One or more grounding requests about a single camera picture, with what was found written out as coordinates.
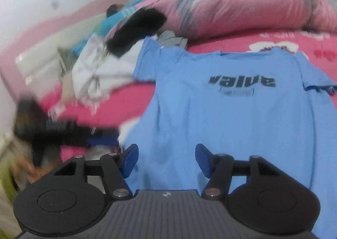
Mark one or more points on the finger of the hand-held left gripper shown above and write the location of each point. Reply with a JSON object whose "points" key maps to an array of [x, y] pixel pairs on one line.
{"points": [[105, 141]]}

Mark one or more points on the light grey garment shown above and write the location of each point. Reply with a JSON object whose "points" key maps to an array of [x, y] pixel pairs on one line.
{"points": [[171, 38]]}

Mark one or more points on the beige pillow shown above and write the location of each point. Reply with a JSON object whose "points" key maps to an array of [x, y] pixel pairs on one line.
{"points": [[69, 88]]}

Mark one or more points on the pink and grey floral duvet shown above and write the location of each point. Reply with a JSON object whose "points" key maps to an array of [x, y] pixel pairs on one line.
{"points": [[237, 7]]}

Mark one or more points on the white garment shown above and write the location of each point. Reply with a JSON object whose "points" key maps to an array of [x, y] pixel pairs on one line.
{"points": [[110, 73]]}

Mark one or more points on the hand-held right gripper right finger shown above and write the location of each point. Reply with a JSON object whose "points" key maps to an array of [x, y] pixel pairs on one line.
{"points": [[202, 161]]}

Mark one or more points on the green patterned pillow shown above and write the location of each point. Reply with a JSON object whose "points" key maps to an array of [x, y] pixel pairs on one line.
{"points": [[67, 59]]}

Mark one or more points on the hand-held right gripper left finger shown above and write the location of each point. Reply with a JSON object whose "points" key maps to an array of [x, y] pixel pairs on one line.
{"points": [[131, 160]]}

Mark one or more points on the blue t-shirt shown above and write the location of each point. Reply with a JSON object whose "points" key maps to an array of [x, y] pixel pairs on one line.
{"points": [[237, 128]]}

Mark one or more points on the black garment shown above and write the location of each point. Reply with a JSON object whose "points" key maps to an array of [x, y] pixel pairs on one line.
{"points": [[137, 28]]}

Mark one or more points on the pink floral fleece blanket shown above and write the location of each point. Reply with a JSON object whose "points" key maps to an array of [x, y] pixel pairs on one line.
{"points": [[105, 107]]}

